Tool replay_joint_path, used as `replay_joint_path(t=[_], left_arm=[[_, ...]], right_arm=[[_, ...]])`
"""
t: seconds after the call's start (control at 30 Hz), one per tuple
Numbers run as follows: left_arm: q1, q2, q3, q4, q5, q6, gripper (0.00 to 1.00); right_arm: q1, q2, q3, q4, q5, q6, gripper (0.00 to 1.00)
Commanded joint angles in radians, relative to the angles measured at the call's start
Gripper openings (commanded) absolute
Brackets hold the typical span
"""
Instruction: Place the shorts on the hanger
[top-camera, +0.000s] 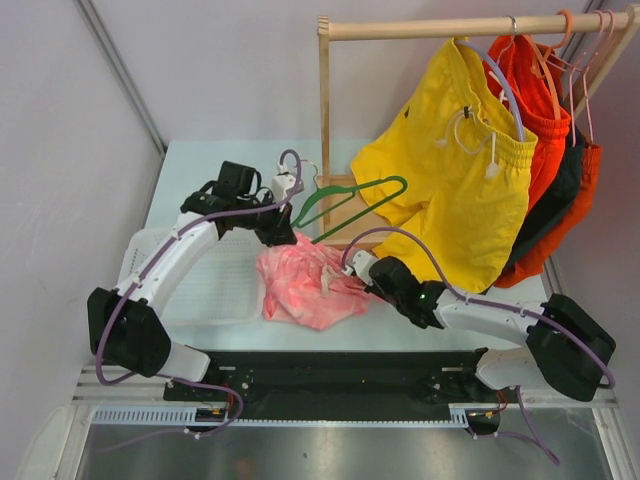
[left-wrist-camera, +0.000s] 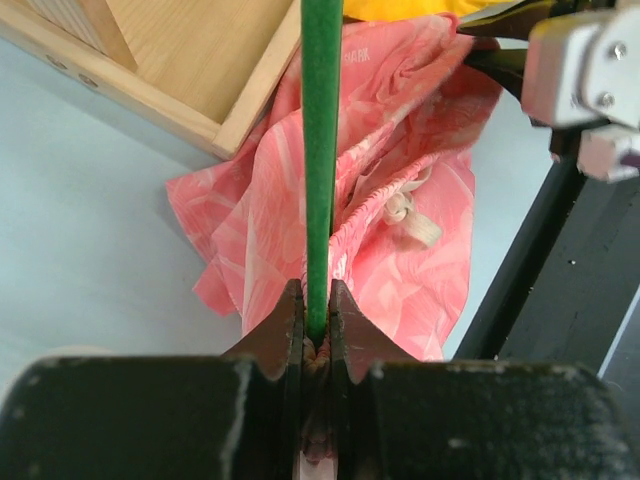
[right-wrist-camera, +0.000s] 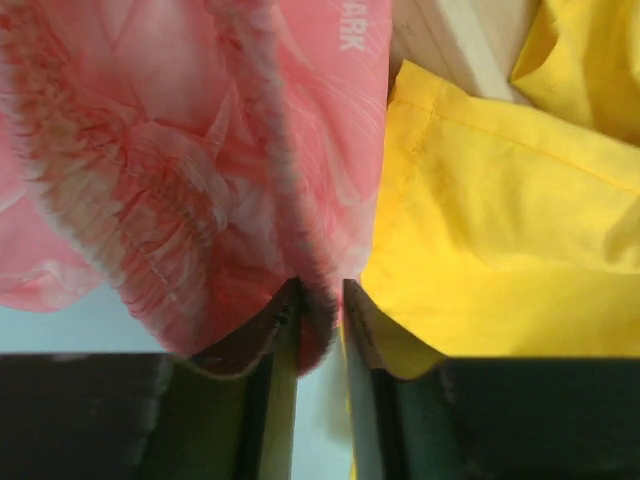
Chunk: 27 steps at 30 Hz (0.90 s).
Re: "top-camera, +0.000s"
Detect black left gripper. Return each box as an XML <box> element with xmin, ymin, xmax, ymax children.
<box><xmin>235</xmin><ymin>191</ymin><xmax>296</xmax><ymax>247</ymax></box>

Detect pink patterned shorts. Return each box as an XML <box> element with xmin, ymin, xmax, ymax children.
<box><xmin>256</xmin><ymin>233</ymin><xmax>370</xmax><ymax>331</ymax></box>

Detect green wire hanger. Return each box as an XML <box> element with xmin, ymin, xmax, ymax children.
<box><xmin>291</xmin><ymin>175</ymin><xmax>408</xmax><ymax>248</ymax></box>

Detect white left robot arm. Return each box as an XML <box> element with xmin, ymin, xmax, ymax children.
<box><xmin>87</xmin><ymin>161</ymin><xmax>303</xmax><ymax>400</ymax></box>

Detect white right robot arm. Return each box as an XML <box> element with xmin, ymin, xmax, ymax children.
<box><xmin>345</xmin><ymin>250</ymin><xmax>616</xmax><ymax>402</ymax></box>

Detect yellow shorts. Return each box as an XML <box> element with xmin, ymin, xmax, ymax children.
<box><xmin>351</xmin><ymin>39</ymin><xmax>538</xmax><ymax>293</ymax></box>

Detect black and orange shorts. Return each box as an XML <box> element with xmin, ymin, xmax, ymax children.
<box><xmin>494</xmin><ymin>131</ymin><xmax>602</xmax><ymax>288</ymax></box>

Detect lavender plastic hanger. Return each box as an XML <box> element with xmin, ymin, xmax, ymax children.
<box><xmin>454</xmin><ymin>38</ymin><xmax>526</xmax><ymax>142</ymax></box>

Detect orange plastic hanger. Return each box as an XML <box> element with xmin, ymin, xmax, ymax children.
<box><xmin>529</xmin><ymin>9</ymin><xmax>576</xmax><ymax>121</ymax></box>

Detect wooden clothes rack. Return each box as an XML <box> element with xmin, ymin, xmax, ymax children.
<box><xmin>315</xmin><ymin>8</ymin><xmax>640</xmax><ymax>252</ymax></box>

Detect white plastic basket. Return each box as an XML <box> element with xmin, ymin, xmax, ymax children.
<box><xmin>116</xmin><ymin>228</ymin><xmax>265</xmax><ymax>329</ymax></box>

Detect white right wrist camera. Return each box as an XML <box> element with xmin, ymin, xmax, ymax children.
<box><xmin>343</xmin><ymin>250</ymin><xmax>378</xmax><ymax>286</ymax></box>

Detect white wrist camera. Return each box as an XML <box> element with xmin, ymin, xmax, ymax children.
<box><xmin>271</xmin><ymin>172</ymin><xmax>304</xmax><ymax>203</ymax></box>
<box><xmin>343</xmin><ymin>250</ymin><xmax>378</xmax><ymax>286</ymax></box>

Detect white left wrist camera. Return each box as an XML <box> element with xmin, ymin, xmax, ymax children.
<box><xmin>271</xmin><ymin>172</ymin><xmax>304</xmax><ymax>203</ymax></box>

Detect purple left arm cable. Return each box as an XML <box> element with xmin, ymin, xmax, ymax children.
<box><xmin>94</xmin><ymin>148</ymin><xmax>304</xmax><ymax>386</ymax></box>

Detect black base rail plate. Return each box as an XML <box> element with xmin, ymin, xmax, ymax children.
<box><xmin>163</xmin><ymin>349</ymin><xmax>521</xmax><ymax>422</ymax></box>

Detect white slotted cable duct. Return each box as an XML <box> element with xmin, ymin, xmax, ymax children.
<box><xmin>91</xmin><ymin>405</ymin><xmax>469</xmax><ymax>429</ymax></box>

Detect pink wire hanger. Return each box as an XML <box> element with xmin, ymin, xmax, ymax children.
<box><xmin>547</xmin><ymin>9</ymin><xmax>615</xmax><ymax>146</ymax></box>

